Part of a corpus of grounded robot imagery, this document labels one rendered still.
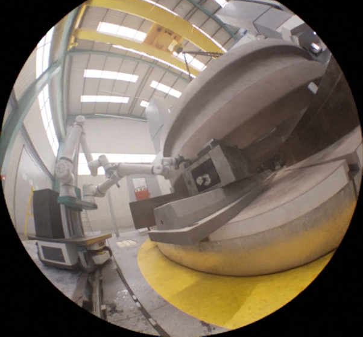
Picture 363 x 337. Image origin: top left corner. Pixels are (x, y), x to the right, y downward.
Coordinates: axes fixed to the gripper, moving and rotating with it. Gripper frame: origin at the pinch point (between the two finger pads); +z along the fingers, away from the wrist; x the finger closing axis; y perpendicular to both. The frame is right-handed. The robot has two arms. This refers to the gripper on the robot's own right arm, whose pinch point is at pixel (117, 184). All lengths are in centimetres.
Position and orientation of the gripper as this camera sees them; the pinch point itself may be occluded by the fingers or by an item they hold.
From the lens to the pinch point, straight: 121.4
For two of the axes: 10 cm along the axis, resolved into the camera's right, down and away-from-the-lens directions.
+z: 6.0, 7.9, -1.0
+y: -7.1, 4.7, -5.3
